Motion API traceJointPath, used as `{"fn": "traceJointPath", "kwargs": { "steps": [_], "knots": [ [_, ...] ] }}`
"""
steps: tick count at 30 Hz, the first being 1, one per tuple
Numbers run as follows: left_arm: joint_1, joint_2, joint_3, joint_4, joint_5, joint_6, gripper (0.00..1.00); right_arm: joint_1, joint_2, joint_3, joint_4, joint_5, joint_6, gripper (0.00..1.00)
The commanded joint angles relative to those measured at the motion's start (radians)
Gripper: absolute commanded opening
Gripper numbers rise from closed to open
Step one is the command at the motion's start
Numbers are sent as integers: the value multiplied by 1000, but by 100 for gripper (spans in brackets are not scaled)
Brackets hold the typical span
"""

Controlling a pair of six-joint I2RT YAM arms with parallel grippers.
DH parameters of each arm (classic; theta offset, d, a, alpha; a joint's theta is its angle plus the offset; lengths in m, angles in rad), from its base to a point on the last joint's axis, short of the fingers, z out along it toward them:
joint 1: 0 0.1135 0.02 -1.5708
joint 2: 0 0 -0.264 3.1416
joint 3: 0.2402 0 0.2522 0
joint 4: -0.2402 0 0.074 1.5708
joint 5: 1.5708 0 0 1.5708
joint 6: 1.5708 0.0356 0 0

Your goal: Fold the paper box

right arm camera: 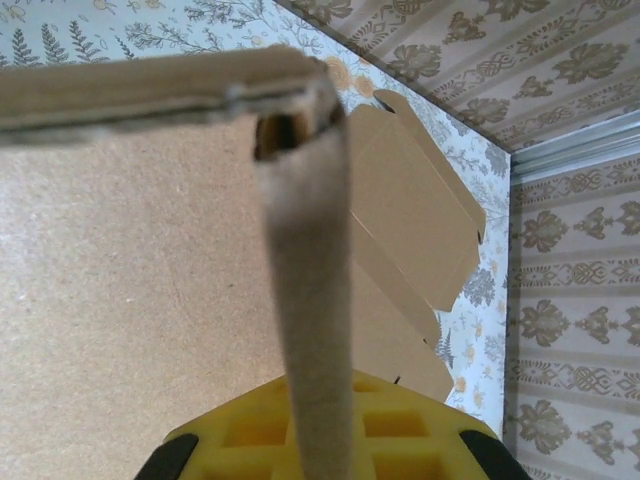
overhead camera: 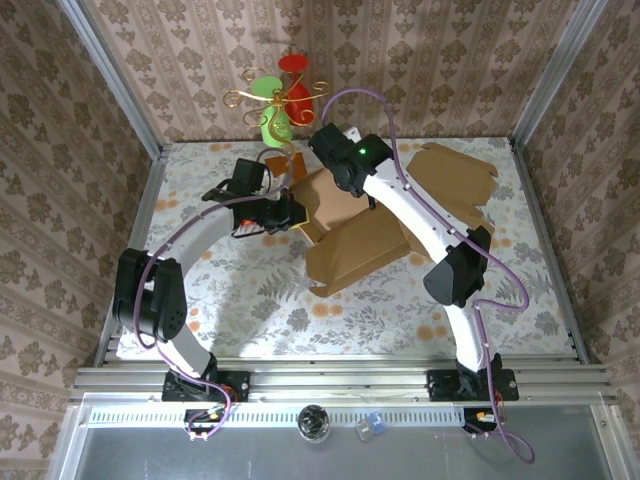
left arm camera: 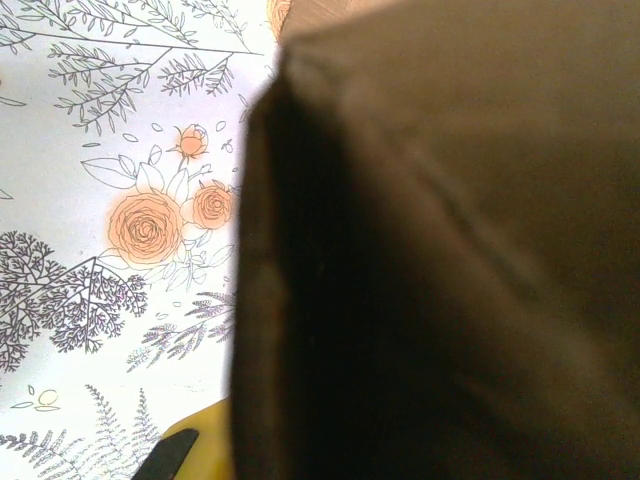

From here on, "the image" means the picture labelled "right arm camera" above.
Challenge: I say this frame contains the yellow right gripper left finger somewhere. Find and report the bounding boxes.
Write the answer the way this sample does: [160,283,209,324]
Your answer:
[143,376,302,480]

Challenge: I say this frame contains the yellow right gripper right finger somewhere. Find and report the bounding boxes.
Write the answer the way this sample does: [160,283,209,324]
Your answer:
[351,368,509,480]

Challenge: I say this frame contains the aluminium corner post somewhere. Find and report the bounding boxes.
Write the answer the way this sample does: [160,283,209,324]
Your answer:
[508,117,640,182]

